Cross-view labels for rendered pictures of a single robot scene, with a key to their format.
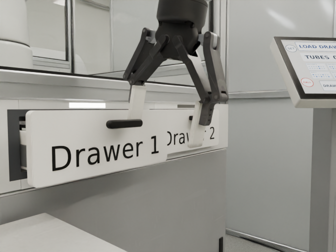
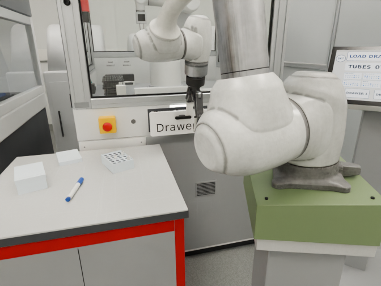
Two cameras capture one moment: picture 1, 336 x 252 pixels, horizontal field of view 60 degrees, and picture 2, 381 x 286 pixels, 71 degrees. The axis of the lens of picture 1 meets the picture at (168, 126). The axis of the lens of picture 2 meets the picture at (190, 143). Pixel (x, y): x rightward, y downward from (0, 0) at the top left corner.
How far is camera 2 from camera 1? 0.81 m
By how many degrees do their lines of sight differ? 38
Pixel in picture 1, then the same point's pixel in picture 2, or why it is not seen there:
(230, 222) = not seen: hidden behind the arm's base
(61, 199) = (166, 140)
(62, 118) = (160, 114)
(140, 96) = (190, 106)
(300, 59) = (342, 68)
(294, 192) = not seen: outside the picture
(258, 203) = not seen: hidden behind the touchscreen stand
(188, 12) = (191, 84)
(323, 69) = (356, 78)
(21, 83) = (152, 100)
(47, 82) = (160, 99)
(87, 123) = (169, 116)
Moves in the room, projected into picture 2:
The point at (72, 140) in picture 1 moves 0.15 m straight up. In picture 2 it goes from (164, 122) to (162, 88)
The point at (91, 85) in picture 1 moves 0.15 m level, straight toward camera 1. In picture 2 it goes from (179, 97) to (165, 103)
